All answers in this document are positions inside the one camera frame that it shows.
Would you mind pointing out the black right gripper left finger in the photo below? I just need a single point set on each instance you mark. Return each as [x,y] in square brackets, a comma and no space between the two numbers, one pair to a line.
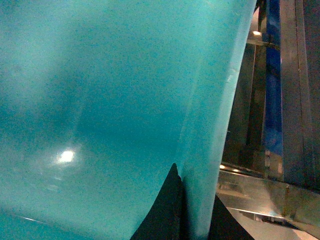
[162,207]

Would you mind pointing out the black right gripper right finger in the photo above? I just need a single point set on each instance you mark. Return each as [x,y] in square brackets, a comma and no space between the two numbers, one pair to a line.
[224,226]

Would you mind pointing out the light teal plastic bin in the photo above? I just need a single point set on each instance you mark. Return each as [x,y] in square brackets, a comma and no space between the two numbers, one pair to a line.
[100,99]

